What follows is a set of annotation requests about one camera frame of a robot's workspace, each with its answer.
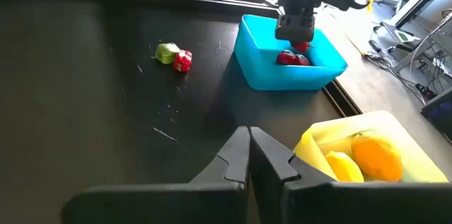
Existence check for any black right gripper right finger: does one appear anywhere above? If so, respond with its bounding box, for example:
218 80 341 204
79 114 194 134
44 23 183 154
249 126 452 224

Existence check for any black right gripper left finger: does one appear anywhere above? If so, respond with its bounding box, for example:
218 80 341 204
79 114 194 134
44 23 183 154
60 126 251 224

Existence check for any blue plastic basket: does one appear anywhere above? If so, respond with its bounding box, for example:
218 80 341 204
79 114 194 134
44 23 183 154
233 13 349 92

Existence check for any yellow plastic basket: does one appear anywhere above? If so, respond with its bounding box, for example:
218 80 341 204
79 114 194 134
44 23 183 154
292 110 449 184

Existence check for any green bell pepper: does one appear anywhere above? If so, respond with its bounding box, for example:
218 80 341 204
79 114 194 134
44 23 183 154
151 42 181 65

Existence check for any black computer tower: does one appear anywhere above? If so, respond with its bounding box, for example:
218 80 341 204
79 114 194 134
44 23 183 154
420 88 452 143

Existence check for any floor cable bundle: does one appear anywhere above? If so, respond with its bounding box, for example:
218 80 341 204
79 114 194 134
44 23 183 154
363 38 441 105

